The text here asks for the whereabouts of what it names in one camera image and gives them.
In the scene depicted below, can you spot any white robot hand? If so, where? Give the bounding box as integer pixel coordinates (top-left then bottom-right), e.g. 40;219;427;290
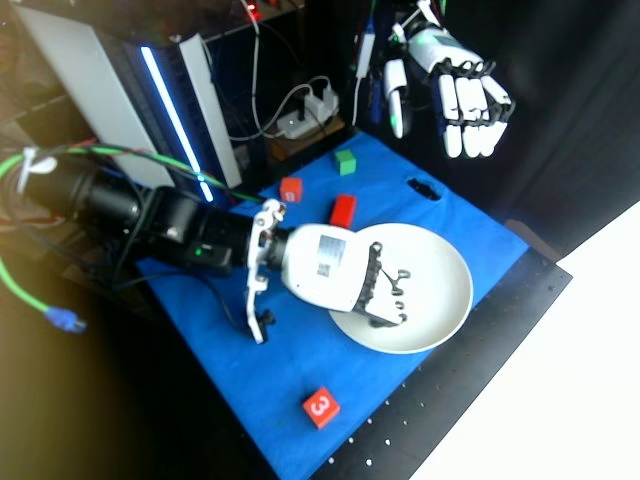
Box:
382;24;517;161
278;223;414;330

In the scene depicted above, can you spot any red block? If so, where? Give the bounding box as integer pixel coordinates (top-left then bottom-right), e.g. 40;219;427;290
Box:
328;194;358;229

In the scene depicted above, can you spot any white round plate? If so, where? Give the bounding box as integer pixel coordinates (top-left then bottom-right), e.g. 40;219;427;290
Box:
327;222;475;356

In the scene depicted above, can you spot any blue cloth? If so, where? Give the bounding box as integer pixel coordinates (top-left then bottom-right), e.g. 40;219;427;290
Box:
137;130;530;480

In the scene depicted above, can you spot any green cube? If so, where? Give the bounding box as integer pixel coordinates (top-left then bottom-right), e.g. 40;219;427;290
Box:
334;148;357;177

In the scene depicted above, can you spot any white hanging adapter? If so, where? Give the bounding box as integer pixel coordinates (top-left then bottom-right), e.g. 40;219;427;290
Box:
352;18;377;127

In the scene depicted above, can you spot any red cube with white three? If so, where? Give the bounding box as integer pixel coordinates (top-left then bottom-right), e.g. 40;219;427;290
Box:
301;386;342;431

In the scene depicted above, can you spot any white power strip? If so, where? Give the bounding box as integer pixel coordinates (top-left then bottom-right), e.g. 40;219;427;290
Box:
276;110;326;141

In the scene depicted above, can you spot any white plug adapter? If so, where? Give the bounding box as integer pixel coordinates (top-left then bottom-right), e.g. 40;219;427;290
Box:
303;82;341;122

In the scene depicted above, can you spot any grey computer case, blue light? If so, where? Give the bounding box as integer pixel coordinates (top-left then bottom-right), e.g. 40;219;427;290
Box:
12;4;245;204

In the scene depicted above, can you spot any white cable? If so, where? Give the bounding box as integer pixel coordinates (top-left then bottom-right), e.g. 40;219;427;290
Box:
238;0;262;139

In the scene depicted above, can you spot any green cable with blue plug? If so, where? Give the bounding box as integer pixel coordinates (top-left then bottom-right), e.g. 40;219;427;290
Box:
0;257;89;335

